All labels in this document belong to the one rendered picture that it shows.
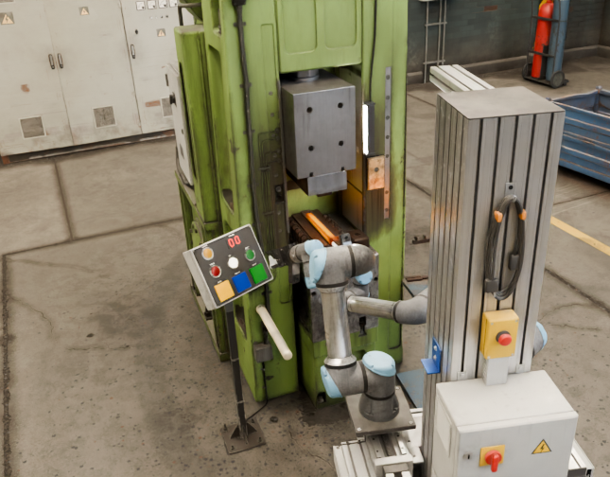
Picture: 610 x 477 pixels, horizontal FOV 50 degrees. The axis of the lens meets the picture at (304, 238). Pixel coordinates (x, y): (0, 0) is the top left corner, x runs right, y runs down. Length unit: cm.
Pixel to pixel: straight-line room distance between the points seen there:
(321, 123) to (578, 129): 408
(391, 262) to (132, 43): 516
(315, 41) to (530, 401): 185
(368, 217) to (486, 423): 179
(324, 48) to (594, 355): 248
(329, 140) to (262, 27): 58
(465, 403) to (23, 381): 307
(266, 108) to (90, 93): 520
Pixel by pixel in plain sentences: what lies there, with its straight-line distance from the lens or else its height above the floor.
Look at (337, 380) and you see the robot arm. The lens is 236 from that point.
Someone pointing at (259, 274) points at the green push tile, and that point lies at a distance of 303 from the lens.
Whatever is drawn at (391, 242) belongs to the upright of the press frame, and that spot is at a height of 84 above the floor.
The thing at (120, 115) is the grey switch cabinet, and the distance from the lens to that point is 823.
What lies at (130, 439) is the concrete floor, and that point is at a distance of 380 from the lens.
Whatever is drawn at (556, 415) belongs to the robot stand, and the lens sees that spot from 199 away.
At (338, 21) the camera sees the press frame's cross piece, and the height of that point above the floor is 203.
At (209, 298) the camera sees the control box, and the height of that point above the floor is 99.
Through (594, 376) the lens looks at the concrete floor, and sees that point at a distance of 423.
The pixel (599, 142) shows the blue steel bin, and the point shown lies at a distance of 663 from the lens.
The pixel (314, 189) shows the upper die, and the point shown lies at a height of 130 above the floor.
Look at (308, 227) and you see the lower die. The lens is 346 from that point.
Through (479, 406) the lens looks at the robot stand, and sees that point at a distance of 197.
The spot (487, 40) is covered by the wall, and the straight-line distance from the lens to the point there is 1092.
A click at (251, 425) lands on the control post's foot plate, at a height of 6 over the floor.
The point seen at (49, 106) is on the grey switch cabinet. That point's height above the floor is 59.
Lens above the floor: 251
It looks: 27 degrees down
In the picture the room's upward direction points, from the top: 3 degrees counter-clockwise
